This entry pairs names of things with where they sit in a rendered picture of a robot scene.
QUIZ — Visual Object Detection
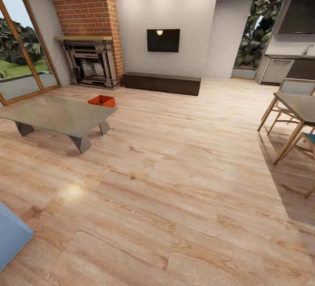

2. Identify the storage box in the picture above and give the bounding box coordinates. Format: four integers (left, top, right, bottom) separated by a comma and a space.
88, 95, 116, 108

